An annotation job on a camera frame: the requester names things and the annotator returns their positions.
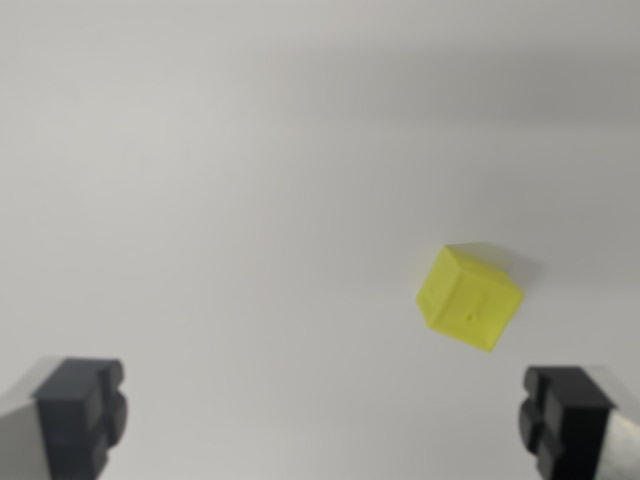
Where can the yellow cube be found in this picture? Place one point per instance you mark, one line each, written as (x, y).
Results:
(467, 300)

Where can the black silver gripper right finger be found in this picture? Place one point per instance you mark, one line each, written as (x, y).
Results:
(575, 425)

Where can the black silver gripper left finger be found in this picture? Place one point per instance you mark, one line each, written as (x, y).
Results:
(70, 420)

